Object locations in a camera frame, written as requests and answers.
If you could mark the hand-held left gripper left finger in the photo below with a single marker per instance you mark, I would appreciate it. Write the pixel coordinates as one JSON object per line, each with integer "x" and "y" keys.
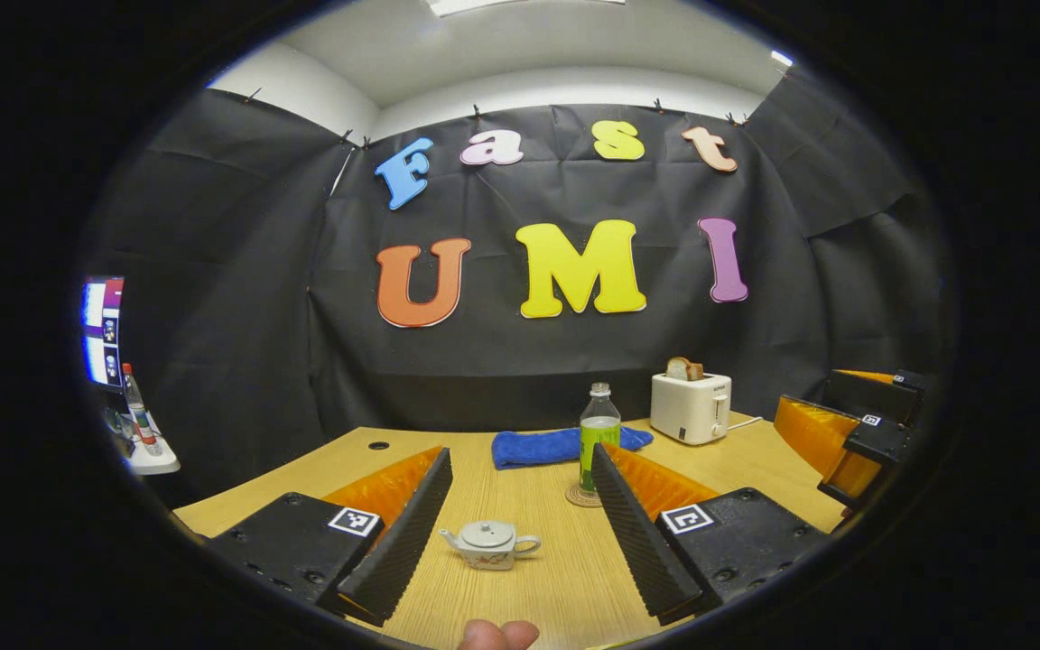
{"x": 403, "y": 542}

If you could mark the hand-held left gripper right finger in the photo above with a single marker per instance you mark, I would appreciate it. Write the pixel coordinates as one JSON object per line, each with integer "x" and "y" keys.
{"x": 633, "y": 533}

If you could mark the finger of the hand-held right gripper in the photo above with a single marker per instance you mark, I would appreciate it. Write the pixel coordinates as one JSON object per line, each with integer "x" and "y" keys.
{"x": 881, "y": 442}
{"x": 872, "y": 393}

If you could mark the round brown coaster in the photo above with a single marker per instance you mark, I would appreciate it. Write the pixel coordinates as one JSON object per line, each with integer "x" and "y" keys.
{"x": 577, "y": 496}

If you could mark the white ceramic teacup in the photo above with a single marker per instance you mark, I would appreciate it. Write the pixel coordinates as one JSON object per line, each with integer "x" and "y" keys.
{"x": 487, "y": 558}

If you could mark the green label water bottle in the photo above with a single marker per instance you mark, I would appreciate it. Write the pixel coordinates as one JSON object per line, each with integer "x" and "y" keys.
{"x": 598, "y": 433}

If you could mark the red cap plastic bottle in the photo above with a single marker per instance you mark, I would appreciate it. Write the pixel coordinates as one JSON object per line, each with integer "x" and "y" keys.
{"x": 139, "y": 415}

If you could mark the blue towel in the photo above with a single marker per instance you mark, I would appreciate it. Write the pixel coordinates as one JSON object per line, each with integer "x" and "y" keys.
{"x": 533, "y": 447}

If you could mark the white toaster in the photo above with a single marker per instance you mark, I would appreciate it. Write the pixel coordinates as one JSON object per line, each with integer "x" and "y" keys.
{"x": 687, "y": 406}

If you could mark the light bread slice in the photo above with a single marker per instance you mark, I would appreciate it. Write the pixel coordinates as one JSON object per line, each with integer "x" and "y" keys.
{"x": 678, "y": 368}

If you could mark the brown bread slice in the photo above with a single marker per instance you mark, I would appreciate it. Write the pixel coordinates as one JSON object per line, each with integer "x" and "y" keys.
{"x": 697, "y": 371}

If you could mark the white side table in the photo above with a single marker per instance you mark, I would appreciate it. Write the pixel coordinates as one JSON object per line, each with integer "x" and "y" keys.
{"x": 154, "y": 462}

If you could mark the computer monitor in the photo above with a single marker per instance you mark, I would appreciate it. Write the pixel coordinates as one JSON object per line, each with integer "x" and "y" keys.
{"x": 103, "y": 329}

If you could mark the ceiling light panel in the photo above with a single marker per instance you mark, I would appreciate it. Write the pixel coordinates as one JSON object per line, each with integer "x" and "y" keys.
{"x": 520, "y": 4}

